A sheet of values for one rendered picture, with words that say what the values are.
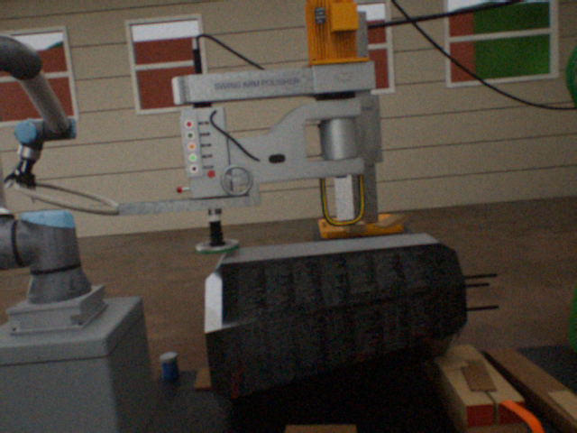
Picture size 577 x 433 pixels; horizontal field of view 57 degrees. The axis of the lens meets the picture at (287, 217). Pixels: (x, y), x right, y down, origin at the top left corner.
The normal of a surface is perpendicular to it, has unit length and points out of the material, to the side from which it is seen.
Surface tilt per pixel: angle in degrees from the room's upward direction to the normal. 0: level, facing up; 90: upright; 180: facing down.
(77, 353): 90
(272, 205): 90
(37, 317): 90
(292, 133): 90
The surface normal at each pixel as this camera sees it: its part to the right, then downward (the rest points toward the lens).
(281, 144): 0.16, 0.14
